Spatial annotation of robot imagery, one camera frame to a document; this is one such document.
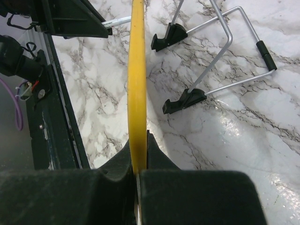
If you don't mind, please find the yellow framed whiteboard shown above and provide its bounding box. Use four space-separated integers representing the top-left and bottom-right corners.
127 0 147 175

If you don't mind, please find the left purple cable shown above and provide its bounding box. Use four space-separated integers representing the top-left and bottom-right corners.
0 77 26 131

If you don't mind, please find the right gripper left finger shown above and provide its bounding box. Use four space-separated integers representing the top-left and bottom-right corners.
0 144 136 225

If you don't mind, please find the white marker pen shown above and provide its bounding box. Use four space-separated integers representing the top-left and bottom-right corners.
102 16 131 29

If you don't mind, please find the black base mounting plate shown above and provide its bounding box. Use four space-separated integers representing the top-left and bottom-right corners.
26 31 90 170

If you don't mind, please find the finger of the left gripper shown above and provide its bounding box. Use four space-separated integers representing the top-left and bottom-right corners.
41 0 113 38

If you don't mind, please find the wire whiteboard stand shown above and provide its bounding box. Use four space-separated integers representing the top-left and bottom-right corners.
150 0 278 115

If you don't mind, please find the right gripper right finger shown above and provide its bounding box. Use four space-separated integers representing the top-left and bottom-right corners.
140 133 267 225

